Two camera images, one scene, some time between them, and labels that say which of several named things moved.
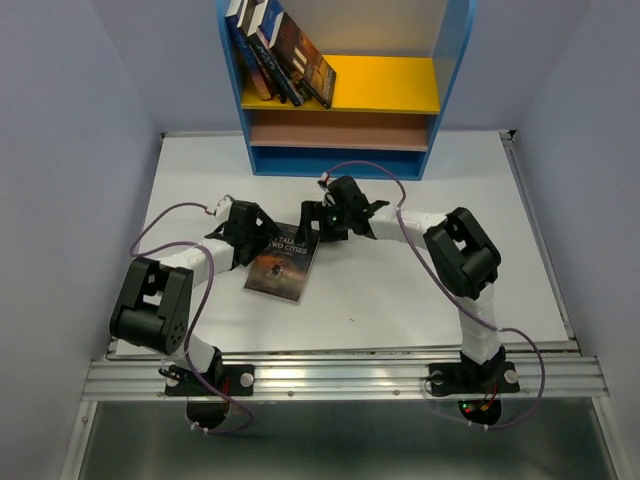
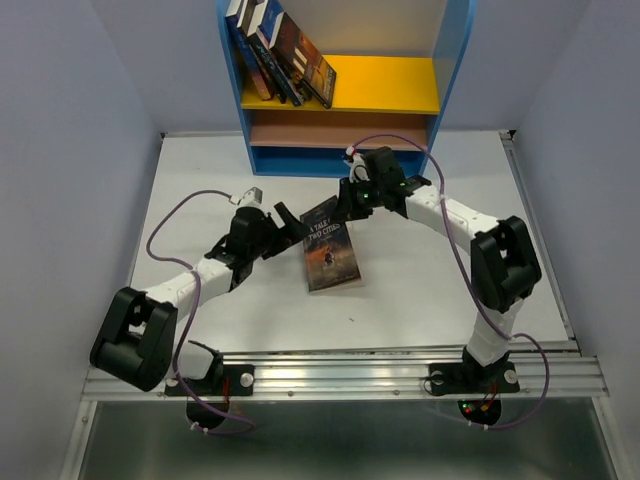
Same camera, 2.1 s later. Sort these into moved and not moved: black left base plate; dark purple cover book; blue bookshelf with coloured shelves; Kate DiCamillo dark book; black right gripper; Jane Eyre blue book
Moved: black right gripper; dark purple cover book
Not moved: Kate DiCamillo dark book; Jane Eyre blue book; blue bookshelf with coloured shelves; black left base plate
